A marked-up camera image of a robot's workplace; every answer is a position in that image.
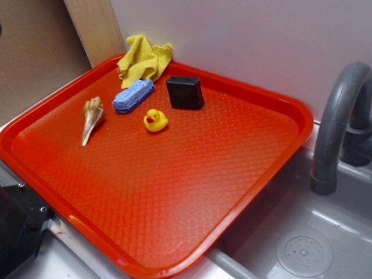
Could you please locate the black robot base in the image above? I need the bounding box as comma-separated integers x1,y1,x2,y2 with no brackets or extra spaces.
1,185,51,278

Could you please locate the red plastic tray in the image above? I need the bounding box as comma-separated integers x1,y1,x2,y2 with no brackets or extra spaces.
1,56,313,278

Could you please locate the black box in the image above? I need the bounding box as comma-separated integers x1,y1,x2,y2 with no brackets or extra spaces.
166,76,204,110

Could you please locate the yellow rubber duck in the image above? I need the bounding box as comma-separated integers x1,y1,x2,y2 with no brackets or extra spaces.
144,109,169,133

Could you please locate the blue sponge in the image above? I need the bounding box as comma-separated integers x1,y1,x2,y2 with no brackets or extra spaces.
112,80,155,113

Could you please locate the wooden board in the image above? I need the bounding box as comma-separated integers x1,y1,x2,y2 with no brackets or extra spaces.
64,0,127,67

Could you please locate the yellow cloth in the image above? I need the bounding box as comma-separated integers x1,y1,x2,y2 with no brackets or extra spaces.
117,35,173,89

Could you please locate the tan conch seashell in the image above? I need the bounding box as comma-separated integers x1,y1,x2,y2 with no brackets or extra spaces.
81,96,104,146

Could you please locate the grey toy faucet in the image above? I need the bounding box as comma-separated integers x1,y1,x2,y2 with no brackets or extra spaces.
310,62,371,195

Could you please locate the grey plastic sink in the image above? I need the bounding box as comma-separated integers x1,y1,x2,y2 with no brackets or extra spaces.
0,146,372,279

